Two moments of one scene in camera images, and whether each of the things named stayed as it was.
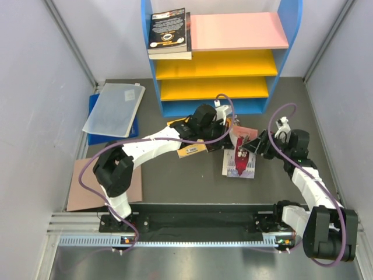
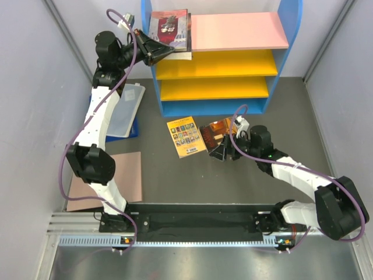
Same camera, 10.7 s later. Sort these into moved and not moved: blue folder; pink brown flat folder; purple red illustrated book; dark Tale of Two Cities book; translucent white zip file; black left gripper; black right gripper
Moved: purple red illustrated book; black right gripper; black left gripper
Not moved: translucent white zip file; dark Tale of Two Cities book; pink brown flat folder; blue folder
